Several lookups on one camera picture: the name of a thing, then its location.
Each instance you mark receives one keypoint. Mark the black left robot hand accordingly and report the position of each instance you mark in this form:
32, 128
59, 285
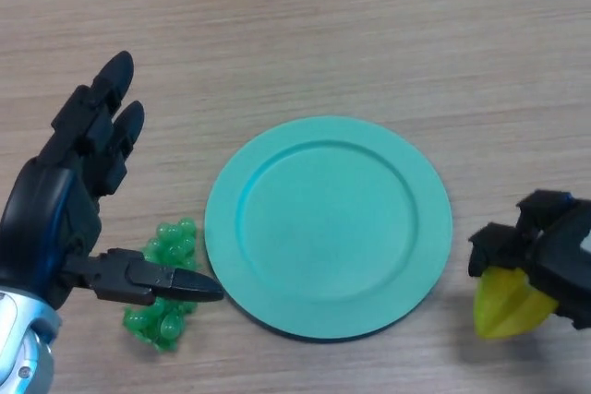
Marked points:
46, 223

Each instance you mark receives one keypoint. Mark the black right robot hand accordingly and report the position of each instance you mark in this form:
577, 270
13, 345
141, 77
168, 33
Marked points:
563, 260

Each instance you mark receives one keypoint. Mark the yellow starfruit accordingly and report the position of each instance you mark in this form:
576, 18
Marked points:
505, 308

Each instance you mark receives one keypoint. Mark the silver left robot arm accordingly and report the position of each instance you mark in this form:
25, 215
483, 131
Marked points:
23, 352

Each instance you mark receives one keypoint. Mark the green round plate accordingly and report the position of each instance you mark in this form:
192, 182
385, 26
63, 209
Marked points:
323, 232

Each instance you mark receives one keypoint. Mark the green grape bunch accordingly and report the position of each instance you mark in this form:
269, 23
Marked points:
161, 325

